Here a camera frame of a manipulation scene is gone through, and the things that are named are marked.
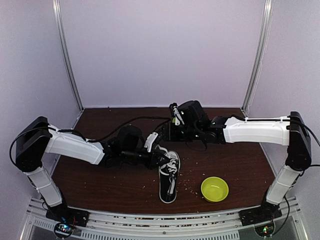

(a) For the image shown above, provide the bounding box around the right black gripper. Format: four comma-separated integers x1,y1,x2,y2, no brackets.
158,123,201,143

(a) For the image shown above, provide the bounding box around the black white canvas sneaker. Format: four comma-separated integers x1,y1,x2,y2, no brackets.
158,151,181,204

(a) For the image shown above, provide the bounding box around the white shoelace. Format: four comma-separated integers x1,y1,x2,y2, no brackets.
159,151,180,196

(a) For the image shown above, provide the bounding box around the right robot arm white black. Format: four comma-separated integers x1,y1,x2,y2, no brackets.
157,111,312,221

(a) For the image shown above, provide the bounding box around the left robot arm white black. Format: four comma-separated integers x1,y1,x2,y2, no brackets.
9,116,179,222

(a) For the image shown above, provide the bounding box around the yellow-green bowl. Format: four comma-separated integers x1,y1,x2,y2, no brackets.
200,176,229,203

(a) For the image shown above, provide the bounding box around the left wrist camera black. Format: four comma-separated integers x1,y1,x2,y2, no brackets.
114,125,159,153

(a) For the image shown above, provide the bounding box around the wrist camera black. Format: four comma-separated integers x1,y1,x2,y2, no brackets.
169,100,206,126
114,125,159,153

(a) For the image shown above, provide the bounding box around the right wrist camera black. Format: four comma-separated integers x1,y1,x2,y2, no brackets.
169,100,206,126

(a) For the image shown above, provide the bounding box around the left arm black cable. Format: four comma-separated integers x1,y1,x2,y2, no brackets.
9,116,173,171

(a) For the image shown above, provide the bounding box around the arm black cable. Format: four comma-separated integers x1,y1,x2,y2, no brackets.
271,117,320,226
9,116,173,171

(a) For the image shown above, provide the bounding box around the front aluminium rail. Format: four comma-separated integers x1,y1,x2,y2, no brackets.
24,196,308,240

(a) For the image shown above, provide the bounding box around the left aluminium frame post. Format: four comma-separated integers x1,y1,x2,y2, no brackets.
52,0,84,112

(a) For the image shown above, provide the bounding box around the aluminium frame post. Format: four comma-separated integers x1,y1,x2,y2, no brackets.
52,0,84,112
241,0,273,116

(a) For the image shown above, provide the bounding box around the right aluminium frame post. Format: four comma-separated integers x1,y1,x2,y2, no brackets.
241,0,273,116

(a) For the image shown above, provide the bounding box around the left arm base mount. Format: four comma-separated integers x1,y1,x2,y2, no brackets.
45,207,90,227

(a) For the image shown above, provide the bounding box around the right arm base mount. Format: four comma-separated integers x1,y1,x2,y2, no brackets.
238,206,283,227

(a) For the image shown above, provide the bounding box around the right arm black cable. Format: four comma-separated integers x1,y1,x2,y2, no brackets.
271,117,320,226

